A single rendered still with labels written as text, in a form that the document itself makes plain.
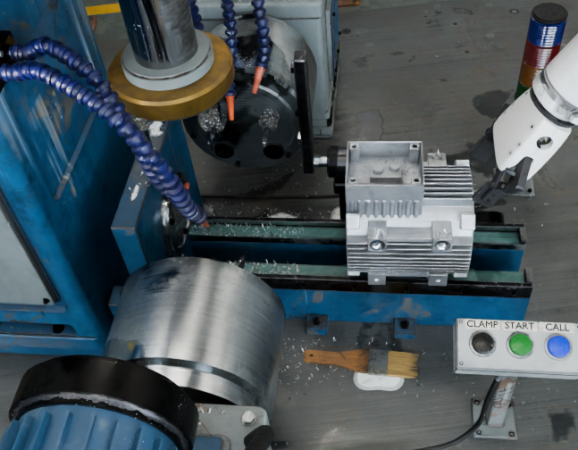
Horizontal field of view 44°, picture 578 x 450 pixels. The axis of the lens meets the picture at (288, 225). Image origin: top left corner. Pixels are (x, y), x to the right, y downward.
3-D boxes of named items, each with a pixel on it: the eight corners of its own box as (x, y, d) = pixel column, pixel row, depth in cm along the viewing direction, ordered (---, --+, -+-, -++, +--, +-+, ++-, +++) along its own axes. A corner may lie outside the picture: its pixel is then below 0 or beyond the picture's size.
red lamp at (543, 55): (524, 69, 129) (528, 47, 125) (521, 49, 133) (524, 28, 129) (559, 69, 128) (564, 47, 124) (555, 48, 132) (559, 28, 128)
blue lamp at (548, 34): (528, 47, 125) (532, 25, 122) (524, 28, 129) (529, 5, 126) (564, 47, 124) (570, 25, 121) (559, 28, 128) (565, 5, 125)
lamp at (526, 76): (520, 89, 132) (524, 69, 129) (516, 69, 136) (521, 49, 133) (554, 89, 131) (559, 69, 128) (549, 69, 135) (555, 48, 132)
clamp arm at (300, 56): (300, 174, 134) (289, 61, 114) (301, 162, 135) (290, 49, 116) (319, 174, 133) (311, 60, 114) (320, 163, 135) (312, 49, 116)
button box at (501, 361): (452, 373, 103) (456, 368, 98) (452, 324, 105) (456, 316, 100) (577, 380, 101) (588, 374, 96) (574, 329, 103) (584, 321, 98)
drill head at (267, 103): (185, 198, 143) (157, 99, 124) (220, 71, 170) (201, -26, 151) (310, 201, 140) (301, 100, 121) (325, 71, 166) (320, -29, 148)
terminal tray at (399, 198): (346, 218, 115) (345, 187, 110) (347, 171, 122) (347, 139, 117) (422, 219, 114) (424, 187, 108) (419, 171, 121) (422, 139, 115)
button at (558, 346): (545, 358, 98) (548, 356, 97) (544, 337, 99) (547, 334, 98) (568, 360, 98) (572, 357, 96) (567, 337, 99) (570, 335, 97)
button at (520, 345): (507, 356, 99) (510, 354, 97) (506, 335, 100) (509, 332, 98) (530, 358, 98) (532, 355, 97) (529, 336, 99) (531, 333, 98)
